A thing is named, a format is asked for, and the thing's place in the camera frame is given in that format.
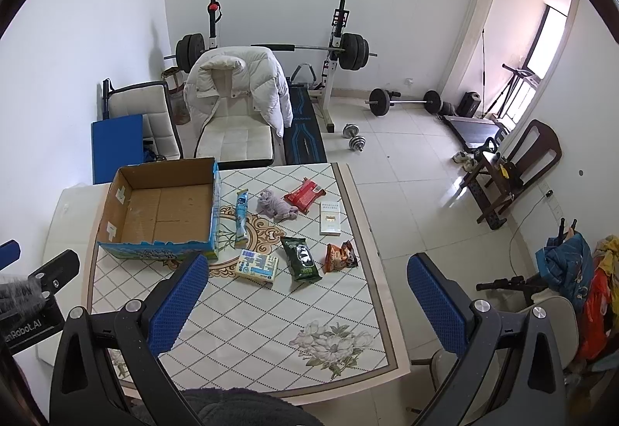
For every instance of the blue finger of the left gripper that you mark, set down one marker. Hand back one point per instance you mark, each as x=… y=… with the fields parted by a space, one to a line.
x=59 y=271
x=9 y=253

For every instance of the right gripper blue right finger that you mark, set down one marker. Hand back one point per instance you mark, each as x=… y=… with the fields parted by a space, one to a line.
x=443 y=302

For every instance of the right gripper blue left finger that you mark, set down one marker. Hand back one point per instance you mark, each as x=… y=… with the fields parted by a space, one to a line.
x=172 y=301

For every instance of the yellow blue tissue pack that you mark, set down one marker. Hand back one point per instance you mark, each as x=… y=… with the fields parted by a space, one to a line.
x=257 y=266

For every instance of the orange snack bag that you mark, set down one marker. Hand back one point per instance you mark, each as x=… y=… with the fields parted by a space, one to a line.
x=341 y=257

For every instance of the blue tube package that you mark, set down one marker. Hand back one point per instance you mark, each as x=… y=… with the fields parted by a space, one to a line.
x=241 y=209

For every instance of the green wet wipes pack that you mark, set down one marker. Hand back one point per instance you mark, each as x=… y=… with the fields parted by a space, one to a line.
x=304 y=268

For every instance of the white silver cigarette carton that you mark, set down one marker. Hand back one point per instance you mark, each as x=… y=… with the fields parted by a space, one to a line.
x=330 y=218

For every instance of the grey plush toy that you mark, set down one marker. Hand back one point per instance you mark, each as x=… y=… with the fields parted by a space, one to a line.
x=268 y=204

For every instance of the red snack packet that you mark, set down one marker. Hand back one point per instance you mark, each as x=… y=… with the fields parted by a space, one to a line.
x=305 y=195

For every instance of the open cardboard box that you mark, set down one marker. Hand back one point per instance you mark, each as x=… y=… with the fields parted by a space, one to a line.
x=167 y=210

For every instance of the pile of colourful clothes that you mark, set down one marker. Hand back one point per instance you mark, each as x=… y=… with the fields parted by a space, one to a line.
x=588 y=278

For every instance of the blue board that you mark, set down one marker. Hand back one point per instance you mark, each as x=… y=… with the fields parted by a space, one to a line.
x=115 y=142

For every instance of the white folding chair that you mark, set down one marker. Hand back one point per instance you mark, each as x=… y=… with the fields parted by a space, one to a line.
x=151 y=101

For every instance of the black treadmill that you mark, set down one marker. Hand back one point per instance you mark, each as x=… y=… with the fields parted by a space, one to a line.
x=471 y=132

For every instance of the dark wooden chair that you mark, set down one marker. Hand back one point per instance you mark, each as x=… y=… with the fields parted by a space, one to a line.
x=497 y=181

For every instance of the white padded chair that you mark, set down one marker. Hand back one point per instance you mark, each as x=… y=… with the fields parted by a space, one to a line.
x=236 y=136

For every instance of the chrome dumbbell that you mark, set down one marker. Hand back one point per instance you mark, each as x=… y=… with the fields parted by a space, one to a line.
x=355 y=141

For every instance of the floor barbell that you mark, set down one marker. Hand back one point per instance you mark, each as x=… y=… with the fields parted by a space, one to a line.
x=381 y=101

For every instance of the black blue exercise mat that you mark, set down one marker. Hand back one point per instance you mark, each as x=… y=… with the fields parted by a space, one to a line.
x=302 y=140

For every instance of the white squat rack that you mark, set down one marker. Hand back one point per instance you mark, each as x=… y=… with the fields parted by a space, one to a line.
x=330 y=65

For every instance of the white puffer jacket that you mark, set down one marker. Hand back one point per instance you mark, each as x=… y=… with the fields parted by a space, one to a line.
x=235 y=72

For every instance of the barbell on rack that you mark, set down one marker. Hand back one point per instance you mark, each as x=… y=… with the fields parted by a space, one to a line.
x=352 y=54

